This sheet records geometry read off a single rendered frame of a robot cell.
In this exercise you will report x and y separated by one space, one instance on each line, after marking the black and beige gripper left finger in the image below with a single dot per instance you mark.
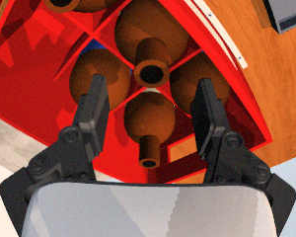
76 145

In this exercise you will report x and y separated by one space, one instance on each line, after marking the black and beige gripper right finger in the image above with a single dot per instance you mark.
214 141

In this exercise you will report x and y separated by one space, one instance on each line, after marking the red crate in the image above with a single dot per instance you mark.
37 45

